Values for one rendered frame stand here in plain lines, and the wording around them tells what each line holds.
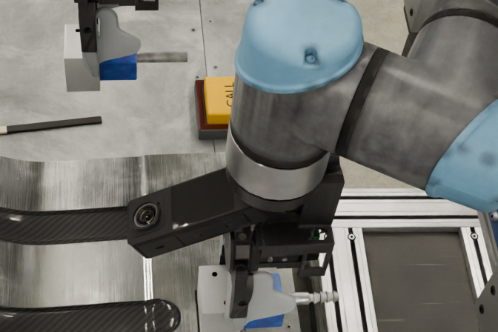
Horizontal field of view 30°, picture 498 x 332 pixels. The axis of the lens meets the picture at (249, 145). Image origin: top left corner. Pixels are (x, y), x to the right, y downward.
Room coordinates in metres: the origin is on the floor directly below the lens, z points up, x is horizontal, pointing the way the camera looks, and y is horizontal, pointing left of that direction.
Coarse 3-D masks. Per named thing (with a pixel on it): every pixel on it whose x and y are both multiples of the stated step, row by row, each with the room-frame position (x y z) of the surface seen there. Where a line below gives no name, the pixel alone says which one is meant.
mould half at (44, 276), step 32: (0, 160) 0.54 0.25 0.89; (96, 160) 0.57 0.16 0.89; (128, 160) 0.57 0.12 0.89; (160, 160) 0.58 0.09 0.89; (192, 160) 0.58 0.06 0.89; (224, 160) 0.59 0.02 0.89; (0, 192) 0.51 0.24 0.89; (32, 192) 0.52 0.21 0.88; (64, 192) 0.52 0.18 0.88; (96, 192) 0.53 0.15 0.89; (128, 192) 0.53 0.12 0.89; (0, 256) 0.44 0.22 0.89; (32, 256) 0.44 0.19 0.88; (64, 256) 0.45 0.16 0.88; (96, 256) 0.45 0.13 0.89; (128, 256) 0.46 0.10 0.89; (160, 256) 0.46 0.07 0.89; (192, 256) 0.47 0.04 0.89; (0, 288) 0.40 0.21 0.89; (32, 288) 0.41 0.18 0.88; (64, 288) 0.42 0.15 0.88; (96, 288) 0.42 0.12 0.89; (128, 288) 0.42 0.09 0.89; (160, 288) 0.43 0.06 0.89; (192, 288) 0.43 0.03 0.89; (192, 320) 0.40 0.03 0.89
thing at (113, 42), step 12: (96, 12) 0.64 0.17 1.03; (108, 12) 0.64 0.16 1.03; (96, 24) 0.64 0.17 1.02; (108, 24) 0.64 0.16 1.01; (96, 36) 0.63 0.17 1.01; (108, 36) 0.64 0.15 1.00; (120, 36) 0.64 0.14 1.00; (132, 36) 0.65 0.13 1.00; (108, 48) 0.64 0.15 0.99; (120, 48) 0.64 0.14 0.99; (132, 48) 0.64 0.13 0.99; (84, 60) 0.63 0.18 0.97; (96, 60) 0.63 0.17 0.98; (96, 72) 0.63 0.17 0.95
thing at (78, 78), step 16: (64, 32) 0.68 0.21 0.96; (64, 48) 0.65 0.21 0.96; (80, 48) 0.66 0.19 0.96; (64, 64) 0.64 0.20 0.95; (80, 64) 0.64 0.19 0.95; (112, 64) 0.65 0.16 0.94; (128, 64) 0.66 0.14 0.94; (80, 80) 0.64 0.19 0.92; (96, 80) 0.65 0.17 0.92; (112, 80) 0.65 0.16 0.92
